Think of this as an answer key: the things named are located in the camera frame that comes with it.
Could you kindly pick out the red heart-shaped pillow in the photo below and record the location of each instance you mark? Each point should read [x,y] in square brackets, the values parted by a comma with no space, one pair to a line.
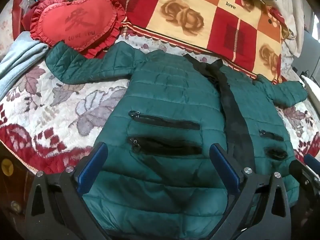
[75,22]

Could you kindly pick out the green puffer jacket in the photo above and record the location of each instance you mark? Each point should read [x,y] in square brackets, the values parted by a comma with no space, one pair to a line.
[160,97]

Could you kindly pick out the light blue cloth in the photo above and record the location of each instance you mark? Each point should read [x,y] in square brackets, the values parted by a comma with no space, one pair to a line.
[20,55]

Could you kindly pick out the floral bed blanket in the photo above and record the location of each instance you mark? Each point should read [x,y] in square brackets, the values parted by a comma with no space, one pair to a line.
[62,110]

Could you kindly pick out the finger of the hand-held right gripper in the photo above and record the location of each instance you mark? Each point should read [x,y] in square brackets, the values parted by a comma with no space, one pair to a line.
[297,167]
[311,158]

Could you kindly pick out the red orange checkered quilt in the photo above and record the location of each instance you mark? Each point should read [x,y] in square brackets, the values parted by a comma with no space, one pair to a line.
[200,17]

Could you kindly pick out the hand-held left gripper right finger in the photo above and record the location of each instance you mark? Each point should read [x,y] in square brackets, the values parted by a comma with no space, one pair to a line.
[225,166]

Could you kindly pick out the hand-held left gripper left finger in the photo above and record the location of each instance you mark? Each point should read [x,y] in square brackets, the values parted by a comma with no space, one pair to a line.
[92,163]

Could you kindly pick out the white crumpled cloth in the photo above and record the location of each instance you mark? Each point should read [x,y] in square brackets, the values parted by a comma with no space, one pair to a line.
[292,17]

